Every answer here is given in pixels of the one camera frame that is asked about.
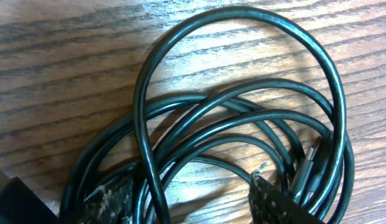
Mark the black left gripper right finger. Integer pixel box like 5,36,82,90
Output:
248,161,323,224

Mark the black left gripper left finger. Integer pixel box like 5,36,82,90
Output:
77,175,133,224

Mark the black cable bundle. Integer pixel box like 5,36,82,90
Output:
59,5,355,224

